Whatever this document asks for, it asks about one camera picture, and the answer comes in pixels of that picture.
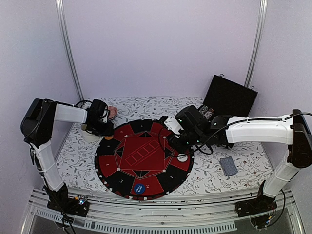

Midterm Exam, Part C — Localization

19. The chip row back left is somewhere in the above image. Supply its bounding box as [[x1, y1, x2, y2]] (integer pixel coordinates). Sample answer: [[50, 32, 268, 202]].
[[199, 105, 209, 116]]

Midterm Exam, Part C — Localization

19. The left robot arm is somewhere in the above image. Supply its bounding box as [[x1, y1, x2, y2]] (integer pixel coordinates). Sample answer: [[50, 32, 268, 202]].
[[20, 98, 114, 212]]

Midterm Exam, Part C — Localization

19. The left aluminium frame post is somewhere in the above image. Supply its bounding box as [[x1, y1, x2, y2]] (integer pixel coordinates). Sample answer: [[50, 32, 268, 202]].
[[55, 0, 84, 101]]

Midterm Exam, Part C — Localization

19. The black poker chip case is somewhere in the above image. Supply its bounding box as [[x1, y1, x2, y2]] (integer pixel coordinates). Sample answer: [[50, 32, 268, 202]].
[[196, 75, 258, 121]]

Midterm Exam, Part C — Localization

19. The orange big blind button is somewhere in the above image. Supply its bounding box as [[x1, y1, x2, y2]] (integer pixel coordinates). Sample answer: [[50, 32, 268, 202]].
[[104, 136, 114, 140]]

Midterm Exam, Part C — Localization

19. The aluminium frame post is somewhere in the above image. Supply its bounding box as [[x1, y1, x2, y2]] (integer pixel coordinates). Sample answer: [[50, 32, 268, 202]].
[[244, 0, 268, 88], [55, 0, 84, 101]]

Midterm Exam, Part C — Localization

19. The cream ceramic cup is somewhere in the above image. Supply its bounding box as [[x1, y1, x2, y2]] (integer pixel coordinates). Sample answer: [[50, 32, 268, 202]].
[[80, 124, 100, 143]]

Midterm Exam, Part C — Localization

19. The aluminium front rail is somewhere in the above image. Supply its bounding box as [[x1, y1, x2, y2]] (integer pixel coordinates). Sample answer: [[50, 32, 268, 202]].
[[21, 189, 307, 234]]

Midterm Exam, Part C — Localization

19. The chip row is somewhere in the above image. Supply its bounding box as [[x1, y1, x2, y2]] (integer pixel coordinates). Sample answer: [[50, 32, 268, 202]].
[[199, 105, 209, 116], [204, 108, 215, 120]]

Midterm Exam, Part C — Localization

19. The blue playing card deck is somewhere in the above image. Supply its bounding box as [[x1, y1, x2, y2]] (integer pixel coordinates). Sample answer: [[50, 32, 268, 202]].
[[219, 156, 238, 176]]

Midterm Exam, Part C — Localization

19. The white dealer button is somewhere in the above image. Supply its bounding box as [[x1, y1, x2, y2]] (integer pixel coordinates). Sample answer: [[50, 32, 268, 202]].
[[177, 154, 188, 162]]

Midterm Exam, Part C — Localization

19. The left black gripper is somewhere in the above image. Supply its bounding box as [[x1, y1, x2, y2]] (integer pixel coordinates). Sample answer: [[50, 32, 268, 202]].
[[90, 118, 115, 136]]

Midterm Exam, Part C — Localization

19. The round red black poker mat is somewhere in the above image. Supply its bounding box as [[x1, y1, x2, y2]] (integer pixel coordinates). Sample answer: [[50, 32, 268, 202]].
[[95, 119, 194, 201]]

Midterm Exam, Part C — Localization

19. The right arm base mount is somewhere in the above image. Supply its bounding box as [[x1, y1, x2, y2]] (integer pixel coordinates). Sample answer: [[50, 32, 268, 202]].
[[235, 194, 277, 229]]

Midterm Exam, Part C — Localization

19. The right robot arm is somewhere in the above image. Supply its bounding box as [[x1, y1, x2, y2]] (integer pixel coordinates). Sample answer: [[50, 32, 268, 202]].
[[164, 106, 312, 213]]

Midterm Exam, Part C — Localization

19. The right aluminium frame post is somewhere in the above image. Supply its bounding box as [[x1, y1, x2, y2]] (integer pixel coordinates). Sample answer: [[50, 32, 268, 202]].
[[244, 0, 268, 88]]

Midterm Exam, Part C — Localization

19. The blue small blind button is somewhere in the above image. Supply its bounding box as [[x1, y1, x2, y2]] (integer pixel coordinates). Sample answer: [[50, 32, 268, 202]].
[[133, 184, 146, 195]]

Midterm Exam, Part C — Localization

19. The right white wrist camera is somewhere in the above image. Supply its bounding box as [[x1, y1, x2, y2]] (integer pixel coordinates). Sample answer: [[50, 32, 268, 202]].
[[159, 116, 184, 136]]

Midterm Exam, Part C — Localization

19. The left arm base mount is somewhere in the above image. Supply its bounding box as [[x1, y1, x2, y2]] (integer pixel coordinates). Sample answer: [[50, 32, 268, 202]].
[[44, 183, 90, 217]]

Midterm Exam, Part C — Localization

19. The red patterned small bowl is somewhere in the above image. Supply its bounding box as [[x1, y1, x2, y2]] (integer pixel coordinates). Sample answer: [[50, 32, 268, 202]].
[[107, 106, 118, 120]]

